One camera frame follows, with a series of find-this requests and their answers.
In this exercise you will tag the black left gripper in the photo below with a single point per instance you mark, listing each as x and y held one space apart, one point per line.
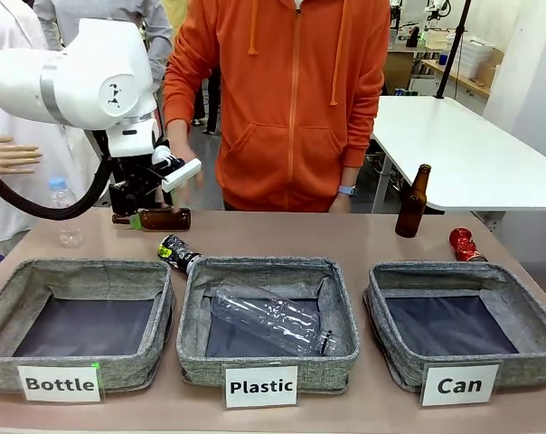
135 181

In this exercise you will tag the brown glass bottle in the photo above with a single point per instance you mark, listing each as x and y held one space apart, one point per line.
413 203
164 219

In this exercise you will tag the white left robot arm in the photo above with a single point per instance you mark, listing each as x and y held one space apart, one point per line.
87 77

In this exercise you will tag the crushed black can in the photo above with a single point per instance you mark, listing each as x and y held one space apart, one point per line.
178 253

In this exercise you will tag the grey fabric basket Bottle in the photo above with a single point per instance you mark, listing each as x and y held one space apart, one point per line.
81 280

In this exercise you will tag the grey fabric basket Plastic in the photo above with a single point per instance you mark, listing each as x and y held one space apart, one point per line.
264 271

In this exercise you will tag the grey fabric basket Can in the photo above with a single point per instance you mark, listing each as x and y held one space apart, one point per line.
440 278

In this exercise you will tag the crushed red can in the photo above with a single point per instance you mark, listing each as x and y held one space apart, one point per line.
466 244

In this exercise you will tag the white label Can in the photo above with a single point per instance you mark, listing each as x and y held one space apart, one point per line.
459 385

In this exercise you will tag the person right hand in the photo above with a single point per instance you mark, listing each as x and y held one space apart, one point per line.
179 140

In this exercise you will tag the pale glossy hand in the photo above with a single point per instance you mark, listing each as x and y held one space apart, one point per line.
11 153

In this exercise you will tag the person left hand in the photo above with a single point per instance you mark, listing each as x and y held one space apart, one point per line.
341 203

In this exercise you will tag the clear plastic bottle white cap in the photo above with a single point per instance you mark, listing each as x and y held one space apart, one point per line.
65 208

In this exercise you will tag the large clear plastic bottle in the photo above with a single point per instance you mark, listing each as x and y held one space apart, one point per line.
273 316

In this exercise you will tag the person in orange hoodie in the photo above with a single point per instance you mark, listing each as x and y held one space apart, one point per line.
291 104

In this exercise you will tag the person in grey shirt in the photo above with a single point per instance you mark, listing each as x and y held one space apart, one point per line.
133 22

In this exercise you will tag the white label Bottle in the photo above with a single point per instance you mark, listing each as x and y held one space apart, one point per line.
59 383

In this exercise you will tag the light blue wristwatch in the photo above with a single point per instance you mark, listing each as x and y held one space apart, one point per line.
348 190

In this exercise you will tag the figure in white clothing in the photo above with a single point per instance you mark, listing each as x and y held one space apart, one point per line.
24 54

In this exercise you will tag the white label Plastic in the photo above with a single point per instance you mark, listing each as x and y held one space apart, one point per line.
260 386

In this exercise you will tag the white table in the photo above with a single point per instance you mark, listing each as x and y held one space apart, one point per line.
463 149

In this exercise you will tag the wooden workbench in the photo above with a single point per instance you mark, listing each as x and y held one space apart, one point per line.
458 77

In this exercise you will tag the black stand pole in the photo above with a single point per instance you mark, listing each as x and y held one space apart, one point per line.
454 45

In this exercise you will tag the white plastic crate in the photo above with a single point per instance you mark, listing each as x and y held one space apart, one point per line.
477 52

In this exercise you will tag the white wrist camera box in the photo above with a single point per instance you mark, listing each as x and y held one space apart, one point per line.
181 174

